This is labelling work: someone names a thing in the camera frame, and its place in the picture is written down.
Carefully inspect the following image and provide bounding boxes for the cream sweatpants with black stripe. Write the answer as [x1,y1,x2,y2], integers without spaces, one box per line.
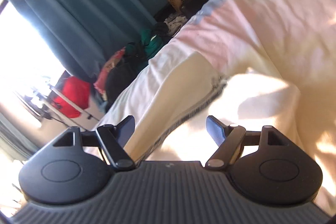
[99,51,335,215]

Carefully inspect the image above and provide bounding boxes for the pile of colourful clothes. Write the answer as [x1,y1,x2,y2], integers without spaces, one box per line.
[93,15,187,112]

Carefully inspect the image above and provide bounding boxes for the red bag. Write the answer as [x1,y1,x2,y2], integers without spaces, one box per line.
[52,76,91,118]

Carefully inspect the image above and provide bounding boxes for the pastel pink bed duvet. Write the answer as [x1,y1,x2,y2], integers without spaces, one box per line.
[102,0,335,131]

